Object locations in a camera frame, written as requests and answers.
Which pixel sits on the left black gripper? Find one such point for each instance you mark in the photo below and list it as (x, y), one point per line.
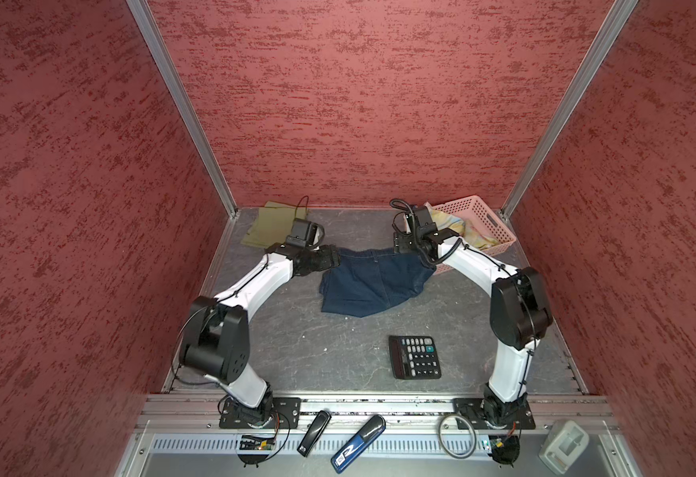
(325, 262)

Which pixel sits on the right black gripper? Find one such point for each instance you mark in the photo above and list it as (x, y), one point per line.
(400, 241)

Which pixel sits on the olive green skirt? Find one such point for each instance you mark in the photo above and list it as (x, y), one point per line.
(273, 225)

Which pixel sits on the blue denim skirt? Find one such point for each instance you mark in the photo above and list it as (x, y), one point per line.
(372, 281)

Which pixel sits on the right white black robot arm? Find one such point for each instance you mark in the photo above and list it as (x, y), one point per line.
(519, 313)

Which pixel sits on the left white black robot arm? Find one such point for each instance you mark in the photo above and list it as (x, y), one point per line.
(215, 339)

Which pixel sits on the pastel patterned cloth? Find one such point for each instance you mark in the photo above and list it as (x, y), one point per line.
(465, 228)

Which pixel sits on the pink plastic basket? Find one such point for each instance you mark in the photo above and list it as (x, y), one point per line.
(487, 222)

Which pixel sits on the black desk calculator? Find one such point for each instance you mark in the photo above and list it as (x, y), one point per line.
(414, 358)

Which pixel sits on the left small circuit board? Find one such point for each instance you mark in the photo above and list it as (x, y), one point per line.
(257, 443)

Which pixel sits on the small circuit board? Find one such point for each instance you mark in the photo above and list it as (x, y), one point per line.
(257, 443)
(505, 450)

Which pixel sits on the blue black stapler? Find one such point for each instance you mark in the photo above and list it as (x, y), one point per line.
(358, 443)

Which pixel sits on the right small circuit board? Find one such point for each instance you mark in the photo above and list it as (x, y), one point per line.
(505, 450)

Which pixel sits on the grey plastic dispenser box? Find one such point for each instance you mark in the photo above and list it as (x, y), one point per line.
(564, 444)

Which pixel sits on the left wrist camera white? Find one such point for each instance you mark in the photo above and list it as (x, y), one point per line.
(305, 234)

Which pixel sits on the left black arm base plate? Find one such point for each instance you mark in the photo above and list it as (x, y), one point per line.
(285, 413)

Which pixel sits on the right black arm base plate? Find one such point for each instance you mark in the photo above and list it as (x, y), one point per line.
(467, 412)

